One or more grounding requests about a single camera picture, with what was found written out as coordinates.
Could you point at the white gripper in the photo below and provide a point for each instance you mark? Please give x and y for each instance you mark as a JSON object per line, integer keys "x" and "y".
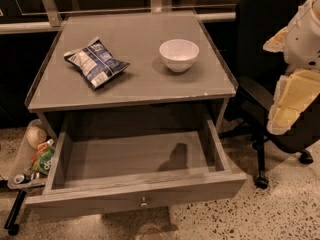
{"x": 302, "y": 44}

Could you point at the blue chip bag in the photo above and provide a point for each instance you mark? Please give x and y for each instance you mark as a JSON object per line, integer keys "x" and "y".
{"x": 95, "y": 63}

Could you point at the open grey top drawer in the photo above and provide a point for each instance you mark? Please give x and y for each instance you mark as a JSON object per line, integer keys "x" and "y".
{"x": 96, "y": 173}

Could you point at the metal drawer knob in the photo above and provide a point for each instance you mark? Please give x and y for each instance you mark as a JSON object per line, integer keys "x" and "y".
{"x": 143, "y": 203}

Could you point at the black office chair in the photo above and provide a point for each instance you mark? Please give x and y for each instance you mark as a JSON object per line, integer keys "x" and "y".
{"x": 257, "y": 72}

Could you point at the white bowl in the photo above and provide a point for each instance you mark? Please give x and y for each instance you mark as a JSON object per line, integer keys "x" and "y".
{"x": 178, "y": 54}

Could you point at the grey cabinet table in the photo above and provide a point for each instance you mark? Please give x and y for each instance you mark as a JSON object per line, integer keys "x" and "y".
{"x": 135, "y": 39}

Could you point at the beige round ball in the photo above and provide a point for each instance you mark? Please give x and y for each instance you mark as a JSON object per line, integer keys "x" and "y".
{"x": 36, "y": 136}

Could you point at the green snack packet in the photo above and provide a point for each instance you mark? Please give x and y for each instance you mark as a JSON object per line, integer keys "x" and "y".
{"x": 42, "y": 160}

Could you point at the clear plastic side bin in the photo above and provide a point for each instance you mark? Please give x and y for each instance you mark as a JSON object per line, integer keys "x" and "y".
{"x": 23, "y": 160}

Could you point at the soda can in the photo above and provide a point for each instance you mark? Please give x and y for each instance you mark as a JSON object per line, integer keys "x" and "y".
{"x": 21, "y": 179}

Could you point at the black caster leg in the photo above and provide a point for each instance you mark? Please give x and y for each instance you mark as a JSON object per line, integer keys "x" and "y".
{"x": 11, "y": 226}

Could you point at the grey metal rail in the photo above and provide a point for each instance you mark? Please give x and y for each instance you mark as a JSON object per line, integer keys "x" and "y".
{"x": 33, "y": 16}

